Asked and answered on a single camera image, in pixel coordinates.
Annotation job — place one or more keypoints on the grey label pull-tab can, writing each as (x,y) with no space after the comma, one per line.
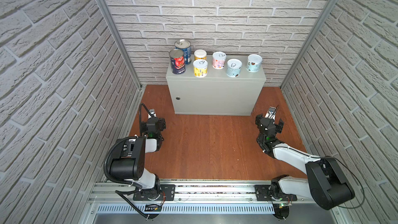
(233,67)

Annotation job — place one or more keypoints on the dark tomato label can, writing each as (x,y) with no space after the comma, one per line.
(177,61)

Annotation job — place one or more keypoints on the plain lid silver can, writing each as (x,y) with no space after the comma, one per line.
(254,63)

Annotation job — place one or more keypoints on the perforated white vent strip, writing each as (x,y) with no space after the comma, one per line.
(185,208)

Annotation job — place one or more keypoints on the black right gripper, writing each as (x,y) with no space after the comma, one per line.
(259,120)

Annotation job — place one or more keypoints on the left floor aluminium rail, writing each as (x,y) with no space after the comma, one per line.
(92,203)

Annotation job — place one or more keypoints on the right aluminium corner post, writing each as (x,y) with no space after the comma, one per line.
(310,38)

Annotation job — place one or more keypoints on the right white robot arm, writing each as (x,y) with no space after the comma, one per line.
(326,182)

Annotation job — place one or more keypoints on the front aluminium mounting rail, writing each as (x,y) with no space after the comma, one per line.
(189,191)

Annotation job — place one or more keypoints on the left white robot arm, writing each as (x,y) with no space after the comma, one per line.
(125,161)

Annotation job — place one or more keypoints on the left aluminium corner post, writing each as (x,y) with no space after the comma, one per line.
(118,40)

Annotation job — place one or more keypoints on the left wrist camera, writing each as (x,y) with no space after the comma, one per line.
(151,113)

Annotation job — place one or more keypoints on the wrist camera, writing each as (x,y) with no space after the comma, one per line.
(271,113)
(151,113)

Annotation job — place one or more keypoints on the grey metal cabinet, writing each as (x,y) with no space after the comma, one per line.
(216,93)

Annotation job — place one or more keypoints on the white lid small can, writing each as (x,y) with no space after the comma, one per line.
(200,54)

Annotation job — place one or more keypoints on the pink label pull-tab can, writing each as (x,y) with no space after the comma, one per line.
(218,60)

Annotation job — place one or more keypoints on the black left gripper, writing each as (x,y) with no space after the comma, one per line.
(145,128)

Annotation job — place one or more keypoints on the blue label tin can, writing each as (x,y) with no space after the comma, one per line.
(185,46)

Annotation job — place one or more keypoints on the yellow label pull-tab can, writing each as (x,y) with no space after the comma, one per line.
(200,68)

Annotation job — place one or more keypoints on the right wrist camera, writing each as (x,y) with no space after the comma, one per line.
(271,113)

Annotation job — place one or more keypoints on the aluminium corner post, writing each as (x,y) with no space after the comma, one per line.
(310,38)
(118,40)

